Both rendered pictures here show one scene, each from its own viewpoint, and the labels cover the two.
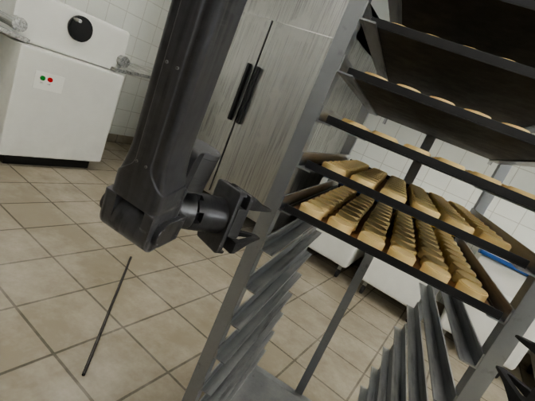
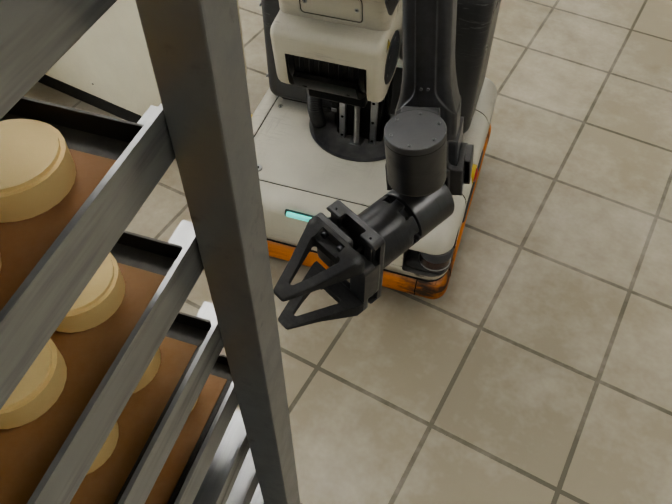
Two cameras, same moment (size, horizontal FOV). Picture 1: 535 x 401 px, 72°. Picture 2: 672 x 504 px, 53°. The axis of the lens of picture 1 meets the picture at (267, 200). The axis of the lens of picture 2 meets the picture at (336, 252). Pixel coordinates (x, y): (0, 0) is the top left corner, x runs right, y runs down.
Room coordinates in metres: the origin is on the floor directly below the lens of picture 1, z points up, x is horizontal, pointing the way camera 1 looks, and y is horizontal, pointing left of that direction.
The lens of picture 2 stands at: (0.94, 0.06, 1.44)
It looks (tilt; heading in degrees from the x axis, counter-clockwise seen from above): 52 degrees down; 182
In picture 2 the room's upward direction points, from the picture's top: straight up
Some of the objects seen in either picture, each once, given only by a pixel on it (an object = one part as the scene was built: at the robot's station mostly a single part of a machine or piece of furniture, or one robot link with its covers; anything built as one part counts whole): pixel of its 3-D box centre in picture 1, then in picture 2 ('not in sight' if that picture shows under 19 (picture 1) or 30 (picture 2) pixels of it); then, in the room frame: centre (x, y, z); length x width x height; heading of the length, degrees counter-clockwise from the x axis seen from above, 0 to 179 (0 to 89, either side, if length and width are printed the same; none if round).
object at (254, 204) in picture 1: (246, 212); (318, 274); (0.57, 0.02, 0.95); 0.09 x 0.07 x 0.07; 134
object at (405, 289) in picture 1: (409, 260); not in sight; (2.92, -1.27, 0.39); 0.64 x 0.54 x 0.77; 154
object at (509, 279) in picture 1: (493, 305); not in sight; (2.62, -1.85, 0.39); 0.64 x 0.54 x 0.77; 152
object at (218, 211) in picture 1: (208, 213); (373, 239); (0.52, 0.08, 0.94); 0.07 x 0.07 x 0.10; 44
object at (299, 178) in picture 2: not in sight; (361, 158); (-0.41, 0.07, 0.16); 0.67 x 0.64 x 0.25; 164
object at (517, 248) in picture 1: (487, 227); not in sight; (0.87, -0.50, 1.05); 0.64 x 0.03 x 0.03; 164
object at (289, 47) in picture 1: (266, 111); not in sight; (3.60, 0.34, 1.03); 1.40 x 0.91 x 2.05; 63
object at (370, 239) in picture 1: (370, 241); not in sight; (0.67, -0.21, 0.96); 0.05 x 0.05 x 0.02
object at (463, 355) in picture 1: (449, 291); not in sight; (0.87, -0.50, 0.87); 0.64 x 0.03 x 0.03; 164
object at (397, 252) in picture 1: (401, 256); not in sight; (0.65, -0.27, 0.96); 0.05 x 0.05 x 0.02
